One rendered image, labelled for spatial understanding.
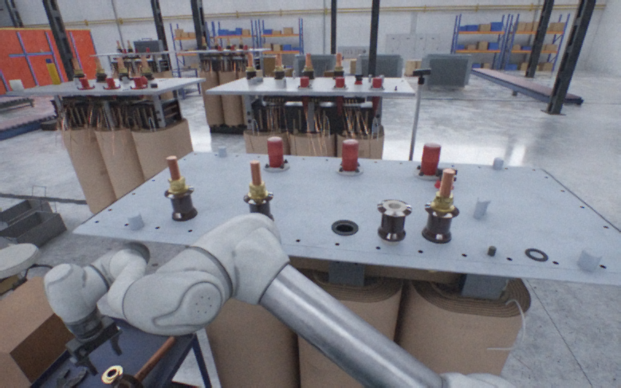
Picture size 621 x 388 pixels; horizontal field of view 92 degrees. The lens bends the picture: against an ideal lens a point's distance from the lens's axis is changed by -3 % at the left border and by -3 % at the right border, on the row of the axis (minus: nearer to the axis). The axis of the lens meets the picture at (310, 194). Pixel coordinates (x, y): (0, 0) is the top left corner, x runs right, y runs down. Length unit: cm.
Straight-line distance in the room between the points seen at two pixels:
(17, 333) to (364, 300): 132
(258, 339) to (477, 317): 83
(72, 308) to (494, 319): 128
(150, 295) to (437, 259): 68
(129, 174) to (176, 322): 308
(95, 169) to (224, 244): 329
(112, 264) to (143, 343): 44
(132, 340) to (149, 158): 213
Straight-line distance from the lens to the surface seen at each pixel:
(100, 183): 390
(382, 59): 1283
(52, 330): 171
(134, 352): 142
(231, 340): 146
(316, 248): 88
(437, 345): 131
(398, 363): 65
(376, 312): 118
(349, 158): 131
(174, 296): 55
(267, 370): 157
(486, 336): 128
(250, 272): 62
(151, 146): 323
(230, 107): 690
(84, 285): 109
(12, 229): 451
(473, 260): 93
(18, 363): 166
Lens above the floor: 189
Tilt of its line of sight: 27 degrees down
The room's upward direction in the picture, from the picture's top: 1 degrees counter-clockwise
